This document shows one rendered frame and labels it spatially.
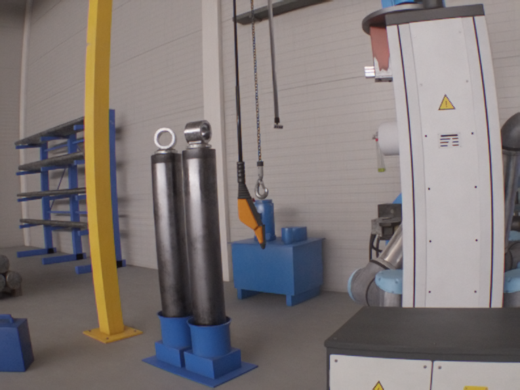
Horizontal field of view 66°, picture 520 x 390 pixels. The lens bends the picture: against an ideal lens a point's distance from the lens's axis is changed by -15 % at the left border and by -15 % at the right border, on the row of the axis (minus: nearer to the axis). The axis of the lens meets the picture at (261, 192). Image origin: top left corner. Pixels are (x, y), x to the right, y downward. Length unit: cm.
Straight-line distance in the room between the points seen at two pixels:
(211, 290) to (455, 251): 179
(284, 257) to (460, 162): 335
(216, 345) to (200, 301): 31
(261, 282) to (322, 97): 211
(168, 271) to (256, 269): 189
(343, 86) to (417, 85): 361
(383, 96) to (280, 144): 143
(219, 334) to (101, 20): 277
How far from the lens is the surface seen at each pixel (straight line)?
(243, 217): 247
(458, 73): 148
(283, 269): 463
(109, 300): 394
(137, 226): 757
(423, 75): 149
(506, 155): 173
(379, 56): 256
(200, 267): 286
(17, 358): 341
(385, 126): 352
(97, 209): 382
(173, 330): 318
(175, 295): 314
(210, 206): 283
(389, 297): 164
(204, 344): 297
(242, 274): 499
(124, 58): 811
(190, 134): 288
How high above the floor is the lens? 123
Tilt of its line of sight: 1 degrees down
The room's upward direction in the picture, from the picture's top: 3 degrees counter-clockwise
